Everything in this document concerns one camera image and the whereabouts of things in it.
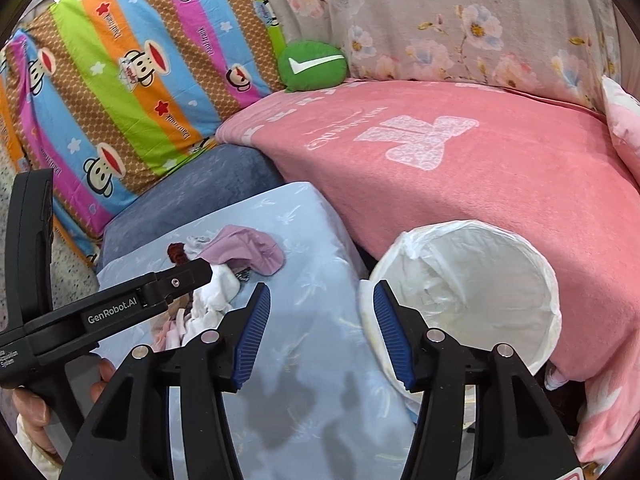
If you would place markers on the pink white printed bed sheet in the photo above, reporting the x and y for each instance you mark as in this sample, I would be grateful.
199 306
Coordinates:
605 410

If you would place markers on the white cloth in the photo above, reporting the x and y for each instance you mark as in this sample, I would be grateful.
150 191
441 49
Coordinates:
217 290

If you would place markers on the pink and white pillow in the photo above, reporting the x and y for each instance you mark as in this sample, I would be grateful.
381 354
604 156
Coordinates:
622 115

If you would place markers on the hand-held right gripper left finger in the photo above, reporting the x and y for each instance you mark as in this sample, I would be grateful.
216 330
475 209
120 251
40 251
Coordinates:
252 340

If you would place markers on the pale pink crumpled cloth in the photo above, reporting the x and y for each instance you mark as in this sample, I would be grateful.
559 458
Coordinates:
167 332

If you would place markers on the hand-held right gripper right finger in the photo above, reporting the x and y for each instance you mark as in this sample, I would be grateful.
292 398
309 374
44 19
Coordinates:
392 335

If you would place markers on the bin with white liner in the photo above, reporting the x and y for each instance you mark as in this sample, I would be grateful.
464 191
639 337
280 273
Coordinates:
480 280

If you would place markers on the green round check-mark pillow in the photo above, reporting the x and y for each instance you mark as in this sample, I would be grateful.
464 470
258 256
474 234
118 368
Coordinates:
312 67

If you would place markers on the blue grey cushion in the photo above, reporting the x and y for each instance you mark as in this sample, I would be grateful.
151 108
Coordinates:
200 180

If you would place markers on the colourful striped monkey quilt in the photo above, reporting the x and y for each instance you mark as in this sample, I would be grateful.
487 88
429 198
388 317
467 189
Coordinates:
130 60

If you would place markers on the dark red cloth scrap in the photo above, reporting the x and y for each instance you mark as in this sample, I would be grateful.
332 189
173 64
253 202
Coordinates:
176 252

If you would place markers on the pink blanket with white print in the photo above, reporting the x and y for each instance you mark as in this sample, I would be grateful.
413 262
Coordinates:
475 185

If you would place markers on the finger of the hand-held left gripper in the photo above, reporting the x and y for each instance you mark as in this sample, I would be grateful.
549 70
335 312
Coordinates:
177 280

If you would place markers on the grey floral sheet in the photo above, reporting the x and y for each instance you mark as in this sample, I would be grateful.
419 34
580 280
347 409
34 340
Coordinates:
440 15

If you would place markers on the person's left hand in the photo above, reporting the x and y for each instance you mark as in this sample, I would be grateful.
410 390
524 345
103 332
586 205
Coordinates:
31 407

